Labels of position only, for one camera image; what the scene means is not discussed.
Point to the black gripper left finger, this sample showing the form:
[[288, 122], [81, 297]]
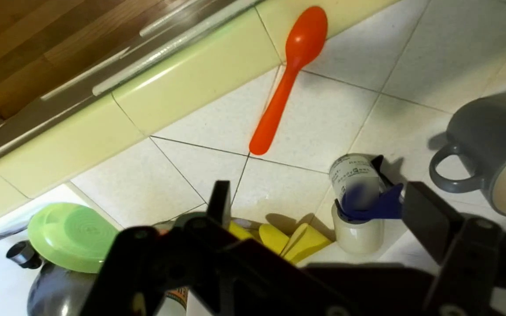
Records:
[[165, 275]]

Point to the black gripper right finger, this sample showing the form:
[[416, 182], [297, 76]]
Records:
[[481, 269]]

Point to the orange plastic spoon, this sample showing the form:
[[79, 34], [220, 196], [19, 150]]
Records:
[[299, 53]]

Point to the clear tape roll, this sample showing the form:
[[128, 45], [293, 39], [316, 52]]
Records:
[[358, 238]]

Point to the grey ceramic mug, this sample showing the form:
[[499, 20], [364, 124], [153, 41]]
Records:
[[492, 141]]

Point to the yellow cloth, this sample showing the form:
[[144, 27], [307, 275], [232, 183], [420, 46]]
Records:
[[299, 239]]

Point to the blue tape dispenser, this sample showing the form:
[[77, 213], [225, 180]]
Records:
[[358, 182]]

